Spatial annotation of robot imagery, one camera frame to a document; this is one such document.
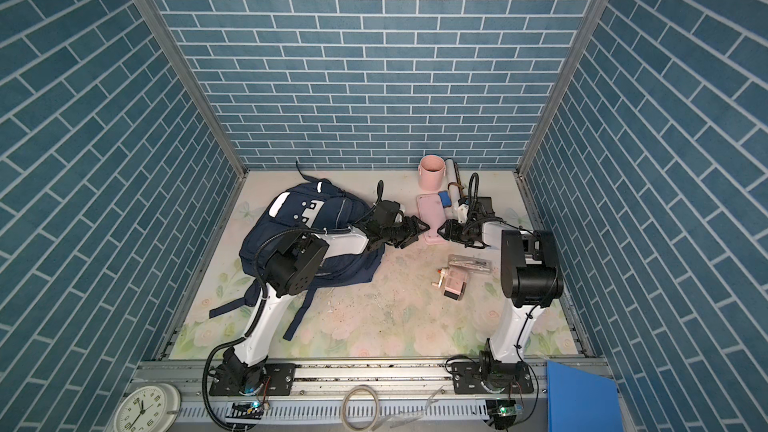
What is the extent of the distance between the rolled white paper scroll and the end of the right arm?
0.53 ft

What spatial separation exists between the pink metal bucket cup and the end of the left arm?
22 cm

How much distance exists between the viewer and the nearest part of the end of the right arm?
31.0 inches

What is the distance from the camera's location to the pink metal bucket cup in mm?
1106

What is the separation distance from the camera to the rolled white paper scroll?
3.72 ft

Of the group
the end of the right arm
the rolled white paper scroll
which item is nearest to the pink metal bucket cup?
the rolled white paper scroll

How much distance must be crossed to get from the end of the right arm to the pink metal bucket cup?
0.19m

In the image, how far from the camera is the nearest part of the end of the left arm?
0.83 m
